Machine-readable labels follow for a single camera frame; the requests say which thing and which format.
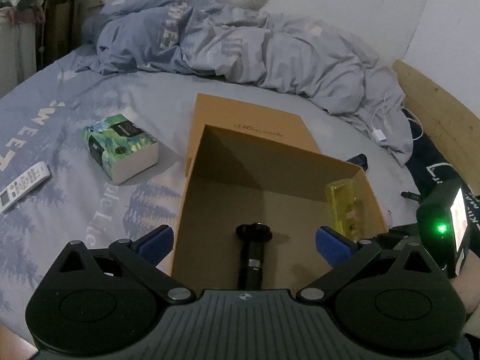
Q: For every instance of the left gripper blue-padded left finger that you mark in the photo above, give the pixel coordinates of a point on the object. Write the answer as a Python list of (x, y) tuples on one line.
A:
[(139, 259)]

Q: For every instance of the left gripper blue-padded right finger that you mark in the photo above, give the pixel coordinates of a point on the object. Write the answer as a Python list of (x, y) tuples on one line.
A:
[(347, 259)]

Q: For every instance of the black flashlight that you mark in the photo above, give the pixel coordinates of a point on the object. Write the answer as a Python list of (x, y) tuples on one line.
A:
[(253, 238)]

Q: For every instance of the brown cardboard box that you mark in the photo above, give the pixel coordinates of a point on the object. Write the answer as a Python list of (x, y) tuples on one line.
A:
[(236, 178)]

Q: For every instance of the brown cardboard box lid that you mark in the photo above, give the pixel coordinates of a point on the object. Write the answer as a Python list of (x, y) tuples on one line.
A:
[(245, 117)]

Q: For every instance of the pink small object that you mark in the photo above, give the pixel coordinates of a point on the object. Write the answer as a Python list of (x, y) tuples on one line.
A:
[(388, 218)]

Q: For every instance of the dark printed garment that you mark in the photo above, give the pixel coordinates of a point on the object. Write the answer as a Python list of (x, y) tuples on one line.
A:
[(427, 165)]

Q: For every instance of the wooden headboard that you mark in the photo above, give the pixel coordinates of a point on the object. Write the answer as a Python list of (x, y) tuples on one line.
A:
[(452, 127)]

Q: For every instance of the green tissue pack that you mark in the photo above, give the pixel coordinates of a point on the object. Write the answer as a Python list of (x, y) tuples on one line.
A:
[(121, 148)]

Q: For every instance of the blue printed bed sheet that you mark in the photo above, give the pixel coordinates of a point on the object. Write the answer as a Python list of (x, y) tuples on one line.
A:
[(42, 120)]

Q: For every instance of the white remote control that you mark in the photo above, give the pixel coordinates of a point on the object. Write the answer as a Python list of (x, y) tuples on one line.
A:
[(23, 185)]

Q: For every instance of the blue-grey crumpled duvet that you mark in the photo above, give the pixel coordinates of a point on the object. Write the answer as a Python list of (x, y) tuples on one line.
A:
[(337, 71)]

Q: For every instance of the black metal clothes rack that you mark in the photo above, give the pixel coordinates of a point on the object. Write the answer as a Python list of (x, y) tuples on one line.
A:
[(56, 37)]

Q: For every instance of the white charger with cable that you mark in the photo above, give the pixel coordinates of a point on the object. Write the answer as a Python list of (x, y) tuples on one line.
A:
[(378, 133)]

